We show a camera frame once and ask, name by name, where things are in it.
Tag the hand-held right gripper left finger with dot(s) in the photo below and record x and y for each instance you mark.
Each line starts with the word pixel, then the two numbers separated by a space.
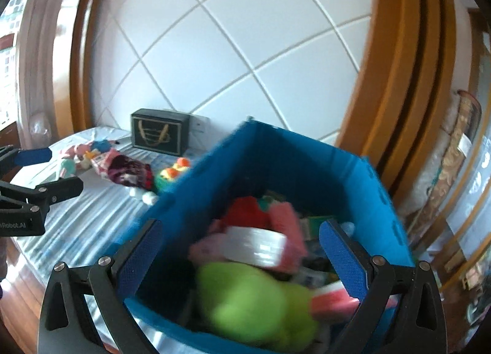
pixel 138 258

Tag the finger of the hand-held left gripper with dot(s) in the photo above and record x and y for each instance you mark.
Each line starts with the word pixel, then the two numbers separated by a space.
pixel 32 156
pixel 61 189

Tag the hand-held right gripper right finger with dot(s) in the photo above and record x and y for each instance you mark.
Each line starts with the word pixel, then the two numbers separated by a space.
pixel 345 262

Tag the yellow duck frog plush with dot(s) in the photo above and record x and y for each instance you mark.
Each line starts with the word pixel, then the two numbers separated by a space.
pixel 168 177

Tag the white tape roll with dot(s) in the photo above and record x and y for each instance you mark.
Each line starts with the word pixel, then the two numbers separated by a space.
pixel 255 248

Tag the green plush toy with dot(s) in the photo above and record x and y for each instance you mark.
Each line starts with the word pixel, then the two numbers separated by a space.
pixel 249 304

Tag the blue plastic crate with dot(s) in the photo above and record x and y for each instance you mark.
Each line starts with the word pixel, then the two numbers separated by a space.
pixel 268 154

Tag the pink plush toy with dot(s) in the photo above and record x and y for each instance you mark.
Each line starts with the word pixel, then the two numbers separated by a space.
pixel 75 151

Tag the red flat packet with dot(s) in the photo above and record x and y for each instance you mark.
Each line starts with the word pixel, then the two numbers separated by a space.
pixel 105 162

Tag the blue plush toy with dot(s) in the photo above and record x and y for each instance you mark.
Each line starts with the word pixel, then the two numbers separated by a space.
pixel 101 145

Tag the white pill bottle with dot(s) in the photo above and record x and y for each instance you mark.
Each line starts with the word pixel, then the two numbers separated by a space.
pixel 150 198

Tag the pink knitted cloth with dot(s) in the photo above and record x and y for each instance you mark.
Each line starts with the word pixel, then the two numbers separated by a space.
pixel 285 223

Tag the window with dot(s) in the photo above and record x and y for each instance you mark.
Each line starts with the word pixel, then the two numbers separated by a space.
pixel 9 70

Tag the red fluffy cloth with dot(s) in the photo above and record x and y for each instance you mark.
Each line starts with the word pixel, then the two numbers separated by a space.
pixel 247 214

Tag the black gift bag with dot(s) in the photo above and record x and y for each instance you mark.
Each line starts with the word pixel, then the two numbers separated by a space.
pixel 157 131

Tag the wooden glass door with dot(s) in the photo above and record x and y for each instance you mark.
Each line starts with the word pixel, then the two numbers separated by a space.
pixel 466 223

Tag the rolled patterned mat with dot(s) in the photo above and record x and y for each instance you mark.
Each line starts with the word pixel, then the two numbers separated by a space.
pixel 445 169

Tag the wooden wall frame post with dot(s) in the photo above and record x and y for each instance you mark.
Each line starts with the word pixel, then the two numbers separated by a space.
pixel 402 70
pixel 90 50

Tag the white wall socket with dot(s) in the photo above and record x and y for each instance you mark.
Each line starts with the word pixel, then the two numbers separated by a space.
pixel 200 125

